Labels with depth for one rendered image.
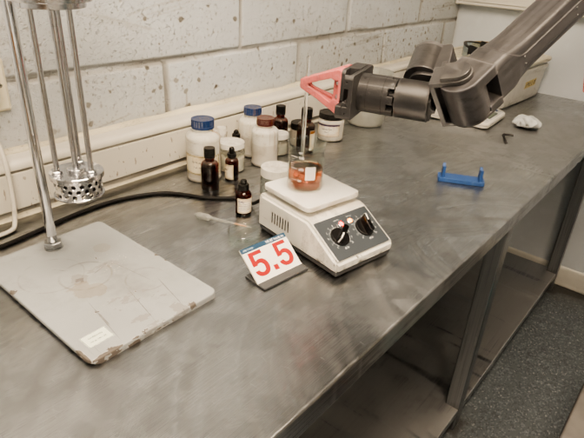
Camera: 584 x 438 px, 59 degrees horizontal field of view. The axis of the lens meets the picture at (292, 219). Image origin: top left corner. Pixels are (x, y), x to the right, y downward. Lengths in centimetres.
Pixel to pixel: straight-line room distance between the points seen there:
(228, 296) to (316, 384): 20
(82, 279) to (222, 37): 68
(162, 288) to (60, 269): 16
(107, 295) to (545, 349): 162
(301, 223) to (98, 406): 40
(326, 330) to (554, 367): 138
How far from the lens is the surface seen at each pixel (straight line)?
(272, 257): 80
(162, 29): 116
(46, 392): 66
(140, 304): 74
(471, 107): 75
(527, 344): 206
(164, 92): 119
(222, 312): 73
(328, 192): 87
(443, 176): 121
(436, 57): 83
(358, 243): 83
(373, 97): 78
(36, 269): 85
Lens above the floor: 120
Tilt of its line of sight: 28 degrees down
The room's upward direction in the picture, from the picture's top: 3 degrees clockwise
